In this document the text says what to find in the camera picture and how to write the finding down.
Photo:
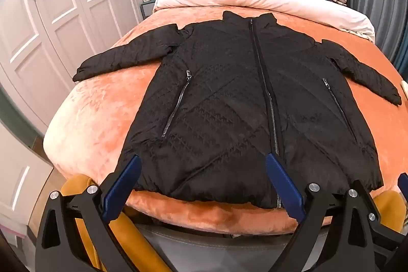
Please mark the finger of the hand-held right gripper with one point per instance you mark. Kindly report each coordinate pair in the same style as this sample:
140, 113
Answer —
404, 184

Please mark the orange plush blanket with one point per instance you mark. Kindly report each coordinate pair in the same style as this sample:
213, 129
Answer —
95, 106

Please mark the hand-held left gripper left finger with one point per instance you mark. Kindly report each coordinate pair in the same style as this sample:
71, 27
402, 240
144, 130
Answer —
123, 184

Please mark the grey nightstand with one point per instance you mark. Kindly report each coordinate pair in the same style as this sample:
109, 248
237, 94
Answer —
148, 9

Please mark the white cloth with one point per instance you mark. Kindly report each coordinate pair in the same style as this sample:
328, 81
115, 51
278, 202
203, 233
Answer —
405, 87

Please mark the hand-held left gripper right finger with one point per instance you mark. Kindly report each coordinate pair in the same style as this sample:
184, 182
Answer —
287, 187

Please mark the white wardrobe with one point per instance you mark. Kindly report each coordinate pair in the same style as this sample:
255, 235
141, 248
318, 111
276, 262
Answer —
63, 4

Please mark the black quilted jacket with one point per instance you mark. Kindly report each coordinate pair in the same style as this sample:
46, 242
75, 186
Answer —
223, 100

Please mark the person's yellow trousers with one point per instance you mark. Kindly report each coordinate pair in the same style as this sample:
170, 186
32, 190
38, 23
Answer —
76, 186

